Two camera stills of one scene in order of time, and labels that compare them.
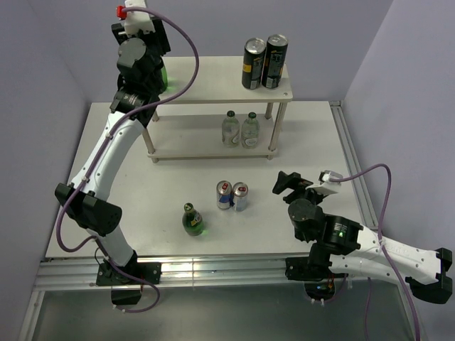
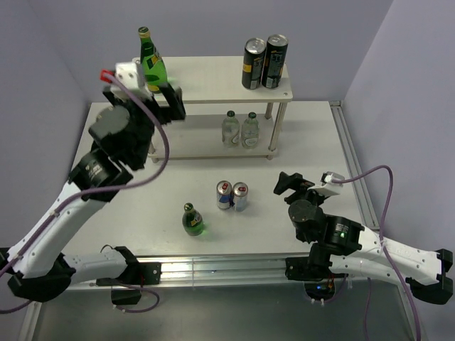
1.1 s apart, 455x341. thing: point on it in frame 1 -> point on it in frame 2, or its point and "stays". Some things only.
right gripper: x=298 y=184 stays
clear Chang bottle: x=250 y=131 stays
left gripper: x=159 y=38 -> x=173 y=99
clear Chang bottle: x=230 y=130 stays
